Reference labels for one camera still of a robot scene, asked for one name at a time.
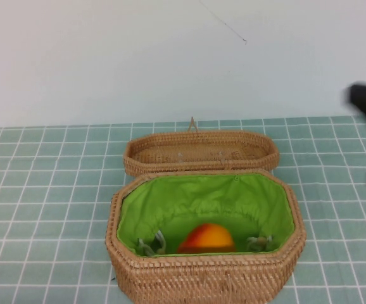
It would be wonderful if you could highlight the pale ribbon tie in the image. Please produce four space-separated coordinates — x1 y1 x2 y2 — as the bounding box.
245 234 273 253
137 230 167 257

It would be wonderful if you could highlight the teal grid tablecloth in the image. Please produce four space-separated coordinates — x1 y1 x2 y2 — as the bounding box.
0 114 366 304

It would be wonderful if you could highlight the green fabric basket lining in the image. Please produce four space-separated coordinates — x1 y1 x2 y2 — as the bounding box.
117 173 295 257

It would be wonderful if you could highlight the woven rattan basket lid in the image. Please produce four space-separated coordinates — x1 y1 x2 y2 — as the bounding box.
123 116 281 178

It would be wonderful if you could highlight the orange red artificial pear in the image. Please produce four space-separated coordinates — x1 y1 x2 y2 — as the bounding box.
177 222 236 254

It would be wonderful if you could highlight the woven rattan basket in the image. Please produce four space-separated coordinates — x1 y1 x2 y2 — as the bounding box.
104 168 307 304

